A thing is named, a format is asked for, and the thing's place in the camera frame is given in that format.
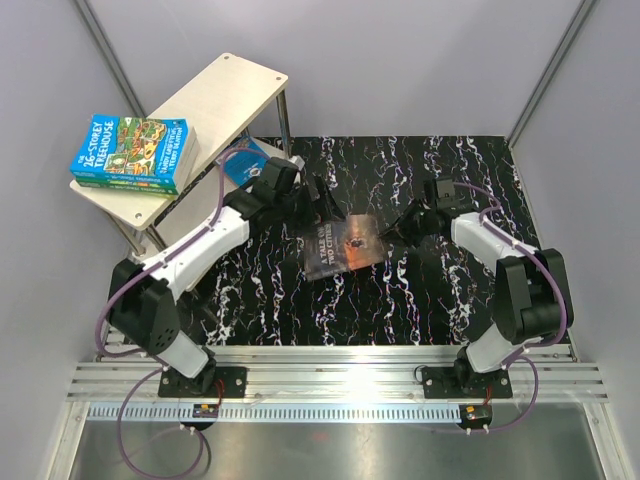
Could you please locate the aluminium rail frame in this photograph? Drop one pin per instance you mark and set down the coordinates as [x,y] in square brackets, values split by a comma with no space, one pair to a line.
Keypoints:
[341,413]

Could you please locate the dark green 104-storey treehouse book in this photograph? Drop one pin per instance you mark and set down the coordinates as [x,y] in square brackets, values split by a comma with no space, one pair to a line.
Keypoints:
[127,185]

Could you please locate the white two-tier shelf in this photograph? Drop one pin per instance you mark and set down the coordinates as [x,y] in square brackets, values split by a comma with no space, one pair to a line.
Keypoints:
[220,103]

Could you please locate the blue paperback book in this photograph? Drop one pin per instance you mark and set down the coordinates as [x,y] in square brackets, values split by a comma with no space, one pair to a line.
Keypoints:
[242,166]

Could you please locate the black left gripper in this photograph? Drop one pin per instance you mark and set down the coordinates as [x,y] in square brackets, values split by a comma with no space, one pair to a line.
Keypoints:
[306,224]

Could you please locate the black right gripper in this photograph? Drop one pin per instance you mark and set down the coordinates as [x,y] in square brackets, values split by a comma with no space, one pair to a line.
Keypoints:
[400,226]

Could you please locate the dark tale of two cities book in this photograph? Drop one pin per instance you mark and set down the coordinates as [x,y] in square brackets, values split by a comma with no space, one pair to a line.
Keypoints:
[339,246]

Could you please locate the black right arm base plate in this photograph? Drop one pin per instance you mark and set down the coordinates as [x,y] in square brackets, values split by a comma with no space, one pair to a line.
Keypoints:
[453,383]

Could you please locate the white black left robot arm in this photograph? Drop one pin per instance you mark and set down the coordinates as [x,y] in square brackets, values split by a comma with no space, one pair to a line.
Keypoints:
[143,297]

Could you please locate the blue 26-storey treehouse book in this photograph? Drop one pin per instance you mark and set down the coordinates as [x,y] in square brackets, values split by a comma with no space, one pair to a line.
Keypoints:
[140,150]

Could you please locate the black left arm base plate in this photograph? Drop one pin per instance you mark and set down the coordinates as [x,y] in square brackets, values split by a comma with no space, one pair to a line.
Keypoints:
[228,381]

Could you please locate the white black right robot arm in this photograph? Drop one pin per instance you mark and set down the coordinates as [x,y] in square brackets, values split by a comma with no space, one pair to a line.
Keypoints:
[531,304]

